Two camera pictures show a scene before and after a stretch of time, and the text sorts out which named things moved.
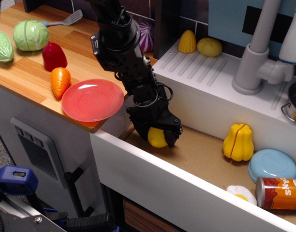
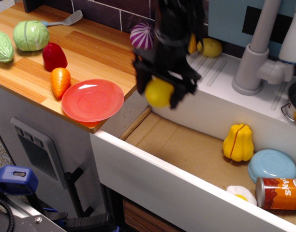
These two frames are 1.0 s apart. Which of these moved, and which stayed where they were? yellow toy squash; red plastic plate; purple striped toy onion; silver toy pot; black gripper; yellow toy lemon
Moved: yellow toy lemon; black gripper
Stayed: purple striped toy onion; silver toy pot; red plastic plate; yellow toy squash
